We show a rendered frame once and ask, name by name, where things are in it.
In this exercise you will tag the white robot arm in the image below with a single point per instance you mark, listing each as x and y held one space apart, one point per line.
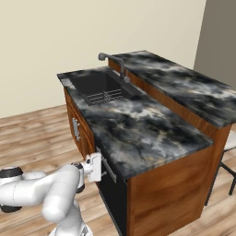
58 190

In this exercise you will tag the grey sink tap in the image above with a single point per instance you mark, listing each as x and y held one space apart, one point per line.
122 66

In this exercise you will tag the wooden cupboard door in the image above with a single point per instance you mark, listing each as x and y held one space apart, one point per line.
86 143
70 118

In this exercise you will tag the black dishwasher door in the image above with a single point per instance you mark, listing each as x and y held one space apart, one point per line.
115 196

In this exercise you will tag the black sink basin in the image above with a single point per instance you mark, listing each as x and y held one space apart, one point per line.
101 84

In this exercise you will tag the white stool with black legs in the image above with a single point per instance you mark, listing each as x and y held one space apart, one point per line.
229 144

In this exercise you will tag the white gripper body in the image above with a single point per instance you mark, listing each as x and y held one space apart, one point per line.
96 167

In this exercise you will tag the wooden kitchen island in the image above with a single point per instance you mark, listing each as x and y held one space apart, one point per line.
172 187

